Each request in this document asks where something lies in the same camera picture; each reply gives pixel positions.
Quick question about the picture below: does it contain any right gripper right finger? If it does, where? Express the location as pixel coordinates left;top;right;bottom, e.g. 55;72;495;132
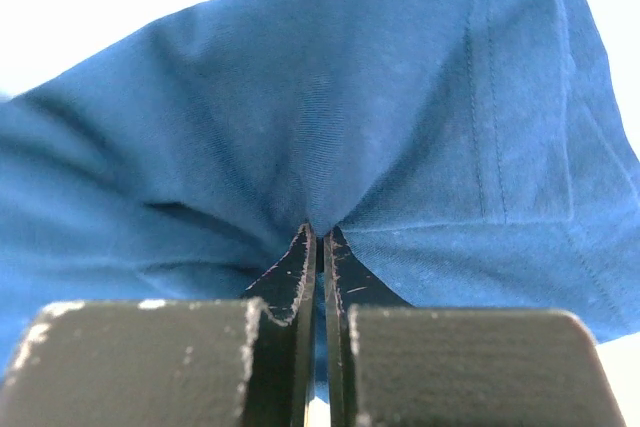
323;229;625;426

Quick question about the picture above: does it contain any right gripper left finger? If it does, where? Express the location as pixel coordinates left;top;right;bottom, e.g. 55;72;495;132
1;224;317;427

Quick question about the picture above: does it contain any navy blue t shirt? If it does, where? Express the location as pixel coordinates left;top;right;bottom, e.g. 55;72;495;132
0;0;640;403

